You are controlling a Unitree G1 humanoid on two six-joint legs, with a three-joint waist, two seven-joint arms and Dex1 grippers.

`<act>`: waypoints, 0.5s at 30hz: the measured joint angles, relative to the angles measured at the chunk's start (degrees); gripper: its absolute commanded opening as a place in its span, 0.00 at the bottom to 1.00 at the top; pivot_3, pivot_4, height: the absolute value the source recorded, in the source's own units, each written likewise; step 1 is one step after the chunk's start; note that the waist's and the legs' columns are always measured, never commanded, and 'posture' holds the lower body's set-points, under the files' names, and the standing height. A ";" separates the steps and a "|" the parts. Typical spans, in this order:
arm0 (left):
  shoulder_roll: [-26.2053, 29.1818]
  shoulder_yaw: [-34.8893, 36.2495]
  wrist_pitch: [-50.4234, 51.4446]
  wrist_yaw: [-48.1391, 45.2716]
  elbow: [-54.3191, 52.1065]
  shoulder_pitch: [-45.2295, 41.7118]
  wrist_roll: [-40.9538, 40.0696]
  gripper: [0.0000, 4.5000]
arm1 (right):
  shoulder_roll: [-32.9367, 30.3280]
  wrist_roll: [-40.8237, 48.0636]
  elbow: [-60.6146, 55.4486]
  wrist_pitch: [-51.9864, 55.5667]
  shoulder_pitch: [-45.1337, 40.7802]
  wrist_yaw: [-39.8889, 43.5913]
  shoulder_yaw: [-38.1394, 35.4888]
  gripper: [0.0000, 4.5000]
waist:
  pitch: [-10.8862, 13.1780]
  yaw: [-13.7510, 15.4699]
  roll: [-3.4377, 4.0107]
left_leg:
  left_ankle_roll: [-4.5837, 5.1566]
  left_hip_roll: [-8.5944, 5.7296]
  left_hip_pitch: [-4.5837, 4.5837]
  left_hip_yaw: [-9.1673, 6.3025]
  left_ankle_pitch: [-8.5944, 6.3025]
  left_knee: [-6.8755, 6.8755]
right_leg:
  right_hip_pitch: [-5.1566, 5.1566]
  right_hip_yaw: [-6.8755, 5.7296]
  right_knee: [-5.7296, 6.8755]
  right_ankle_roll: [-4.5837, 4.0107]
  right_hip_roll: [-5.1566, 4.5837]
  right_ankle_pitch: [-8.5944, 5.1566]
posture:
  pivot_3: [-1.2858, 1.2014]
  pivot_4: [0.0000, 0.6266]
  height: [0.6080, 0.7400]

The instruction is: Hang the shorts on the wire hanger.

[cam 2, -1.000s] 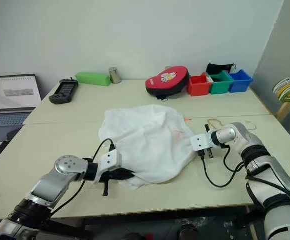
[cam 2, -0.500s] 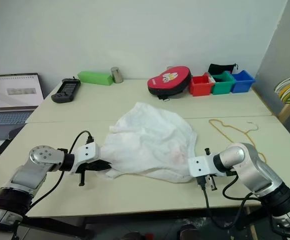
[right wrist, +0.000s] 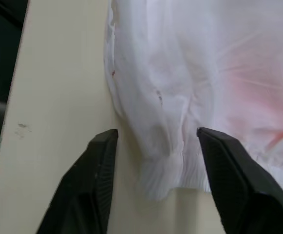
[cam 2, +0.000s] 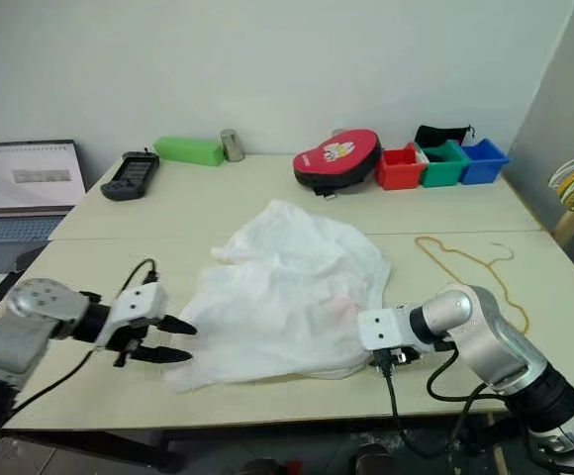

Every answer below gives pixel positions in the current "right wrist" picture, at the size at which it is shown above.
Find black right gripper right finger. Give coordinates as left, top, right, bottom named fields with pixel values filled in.
left=196, top=127, right=283, bottom=234

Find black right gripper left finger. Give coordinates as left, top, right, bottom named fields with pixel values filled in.
left=38, top=128, right=119, bottom=234

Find white shorts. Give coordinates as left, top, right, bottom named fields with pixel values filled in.
left=103, top=0, right=283, bottom=201

